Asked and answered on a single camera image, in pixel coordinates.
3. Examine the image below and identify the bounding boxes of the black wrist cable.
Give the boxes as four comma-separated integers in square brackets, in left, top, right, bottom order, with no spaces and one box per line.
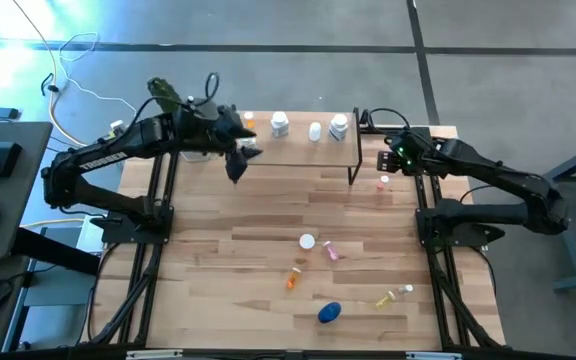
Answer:
[362,106,414,136]
[187,71,222,109]

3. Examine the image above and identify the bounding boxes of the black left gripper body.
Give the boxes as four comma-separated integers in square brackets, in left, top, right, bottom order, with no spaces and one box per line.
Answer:
[207,105,233,156]

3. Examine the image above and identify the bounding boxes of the yellow pill vial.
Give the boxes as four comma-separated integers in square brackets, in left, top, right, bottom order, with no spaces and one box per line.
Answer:
[374,290,397,310]

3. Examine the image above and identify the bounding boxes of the black aluminium station frame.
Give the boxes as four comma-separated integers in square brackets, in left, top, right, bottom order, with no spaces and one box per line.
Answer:
[80,107,507,360]

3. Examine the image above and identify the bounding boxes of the yellow cable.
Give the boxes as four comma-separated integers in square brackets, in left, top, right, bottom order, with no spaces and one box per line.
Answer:
[11,0,119,149]
[20,217,87,230]

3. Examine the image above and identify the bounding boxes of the white metal bracket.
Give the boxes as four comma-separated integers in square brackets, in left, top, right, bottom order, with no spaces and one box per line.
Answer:
[126,349,184,360]
[406,351,463,360]

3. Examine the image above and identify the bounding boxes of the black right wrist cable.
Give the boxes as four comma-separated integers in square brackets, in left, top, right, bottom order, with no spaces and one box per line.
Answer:
[362,106,414,136]

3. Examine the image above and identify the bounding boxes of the black cable piece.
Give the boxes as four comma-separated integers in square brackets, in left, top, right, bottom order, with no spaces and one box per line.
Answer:
[40,72,62,97]

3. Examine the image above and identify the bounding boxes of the white plant pot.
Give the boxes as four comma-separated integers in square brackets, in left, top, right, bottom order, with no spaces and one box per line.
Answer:
[180,148,218,164]

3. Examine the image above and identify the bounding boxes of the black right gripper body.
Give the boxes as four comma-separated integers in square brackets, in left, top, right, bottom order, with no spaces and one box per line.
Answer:
[392,135,422,177]

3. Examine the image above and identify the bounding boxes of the black desk beam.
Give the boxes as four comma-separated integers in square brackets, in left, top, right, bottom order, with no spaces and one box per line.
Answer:
[11,227,102,276]

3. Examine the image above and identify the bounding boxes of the wooden shelf black frame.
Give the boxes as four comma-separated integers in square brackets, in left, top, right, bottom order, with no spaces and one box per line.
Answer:
[227,107,364,186]

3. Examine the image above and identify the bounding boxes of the green cactus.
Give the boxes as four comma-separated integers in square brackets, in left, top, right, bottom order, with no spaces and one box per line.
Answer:
[146,76,185,114]

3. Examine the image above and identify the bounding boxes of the grey metal stand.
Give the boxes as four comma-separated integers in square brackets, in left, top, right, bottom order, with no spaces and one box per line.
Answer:
[519,135,576,294]

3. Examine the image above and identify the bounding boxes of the white bottle blue label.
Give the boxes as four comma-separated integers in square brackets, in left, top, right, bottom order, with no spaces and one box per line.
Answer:
[269,110,291,140]
[328,113,350,143]

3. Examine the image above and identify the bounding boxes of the white cable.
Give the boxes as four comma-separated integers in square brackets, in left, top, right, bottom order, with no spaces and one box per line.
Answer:
[57,32,139,130]

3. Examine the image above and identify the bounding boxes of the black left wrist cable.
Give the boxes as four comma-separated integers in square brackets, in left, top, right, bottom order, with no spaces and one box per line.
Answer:
[187,71,222,109]

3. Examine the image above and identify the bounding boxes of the white grey box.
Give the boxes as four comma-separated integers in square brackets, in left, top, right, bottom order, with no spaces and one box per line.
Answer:
[75,213,110,255]

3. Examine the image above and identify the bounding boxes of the blue lidded jar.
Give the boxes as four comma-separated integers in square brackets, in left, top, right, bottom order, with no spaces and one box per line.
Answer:
[316,301,343,325]

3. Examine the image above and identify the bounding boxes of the grey desk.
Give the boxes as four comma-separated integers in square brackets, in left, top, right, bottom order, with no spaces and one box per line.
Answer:
[0,121,54,264]

